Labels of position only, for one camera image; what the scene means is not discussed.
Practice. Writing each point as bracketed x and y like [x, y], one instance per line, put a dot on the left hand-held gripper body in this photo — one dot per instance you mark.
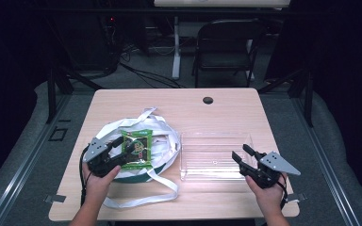
[98, 160]

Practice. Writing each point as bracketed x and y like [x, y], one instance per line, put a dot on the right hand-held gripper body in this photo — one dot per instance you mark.
[265, 174]

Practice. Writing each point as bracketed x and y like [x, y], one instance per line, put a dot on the green snack packet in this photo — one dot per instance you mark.
[138, 147]

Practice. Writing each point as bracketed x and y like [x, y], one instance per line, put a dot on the clear plastic tray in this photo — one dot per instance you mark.
[215, 157]

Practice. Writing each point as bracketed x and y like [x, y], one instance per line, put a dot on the white tote bag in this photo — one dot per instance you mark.
[165, 144]

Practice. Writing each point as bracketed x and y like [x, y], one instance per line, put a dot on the person's right hand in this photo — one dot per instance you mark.
[268, 196]

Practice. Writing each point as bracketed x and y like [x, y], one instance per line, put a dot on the person's left hand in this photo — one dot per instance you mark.
[99, 186]

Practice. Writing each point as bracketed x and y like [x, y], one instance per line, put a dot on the grey tape piece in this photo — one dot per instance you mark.
[297, 197]
[56, 198]

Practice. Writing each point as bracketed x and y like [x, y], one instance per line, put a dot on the black metal stand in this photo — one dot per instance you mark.
[51, 94]
[309, 97]

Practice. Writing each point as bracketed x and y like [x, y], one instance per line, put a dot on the dark computer tower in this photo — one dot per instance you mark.
[110, 40]

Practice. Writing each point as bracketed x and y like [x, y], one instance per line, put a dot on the black folding chair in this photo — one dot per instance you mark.
[226, 34]

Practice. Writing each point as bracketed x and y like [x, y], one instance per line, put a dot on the white desk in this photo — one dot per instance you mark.
[220, 3]

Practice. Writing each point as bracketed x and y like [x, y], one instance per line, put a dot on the aluminium floor rail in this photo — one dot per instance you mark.
[22, 171]
[323, 166]

